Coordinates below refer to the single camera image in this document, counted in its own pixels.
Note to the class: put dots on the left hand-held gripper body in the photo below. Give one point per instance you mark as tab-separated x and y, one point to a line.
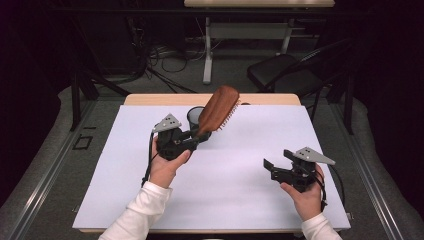
171	143

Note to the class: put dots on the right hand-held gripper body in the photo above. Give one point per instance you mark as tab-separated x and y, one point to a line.
296	175

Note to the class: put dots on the black mesh pen holder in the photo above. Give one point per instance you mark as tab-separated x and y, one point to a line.
193	116

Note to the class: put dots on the brown wooden hairbrush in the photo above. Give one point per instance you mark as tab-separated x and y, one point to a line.
218	110

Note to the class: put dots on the person's right hand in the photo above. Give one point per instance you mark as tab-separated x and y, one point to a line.
306	203

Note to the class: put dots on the person's left hand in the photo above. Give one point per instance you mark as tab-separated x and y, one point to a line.
163	173

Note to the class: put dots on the white table cover board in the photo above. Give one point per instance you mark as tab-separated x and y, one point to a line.
250	186

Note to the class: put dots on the light wooden table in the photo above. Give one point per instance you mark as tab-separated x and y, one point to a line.
160	99

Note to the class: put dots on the black folding chair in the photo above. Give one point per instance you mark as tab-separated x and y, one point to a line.
283	71

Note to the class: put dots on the black metal stand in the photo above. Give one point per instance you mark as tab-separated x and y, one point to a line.
75	100

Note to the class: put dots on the black horizontal metal bar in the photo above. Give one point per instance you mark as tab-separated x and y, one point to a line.
133	11

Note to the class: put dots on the white-legged desk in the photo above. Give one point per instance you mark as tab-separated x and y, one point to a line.
260	3

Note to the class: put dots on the aluminium floor rail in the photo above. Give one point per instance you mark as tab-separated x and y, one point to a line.
54	166
366	170

